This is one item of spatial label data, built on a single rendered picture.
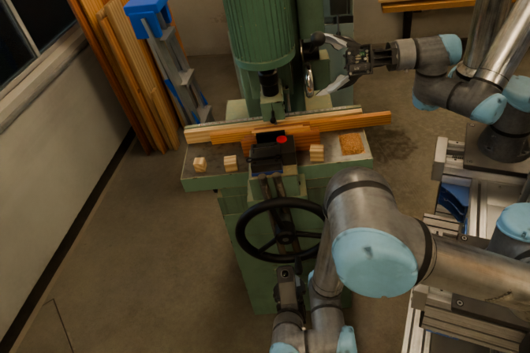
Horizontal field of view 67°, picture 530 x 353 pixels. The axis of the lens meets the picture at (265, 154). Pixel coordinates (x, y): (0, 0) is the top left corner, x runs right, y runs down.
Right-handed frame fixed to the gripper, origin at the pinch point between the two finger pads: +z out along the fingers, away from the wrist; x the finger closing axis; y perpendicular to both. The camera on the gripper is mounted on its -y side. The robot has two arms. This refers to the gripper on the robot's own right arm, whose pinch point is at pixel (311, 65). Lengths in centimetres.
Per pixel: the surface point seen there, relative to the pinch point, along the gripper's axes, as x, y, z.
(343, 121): 19.2, -25.9, -10.0
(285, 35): -8.5, -4.8, 6.1
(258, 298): 96, -50, 29
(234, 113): 16, -60, 30
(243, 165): 28.5, -16.7, 23.3
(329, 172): 32.9, -15.7, -3.3
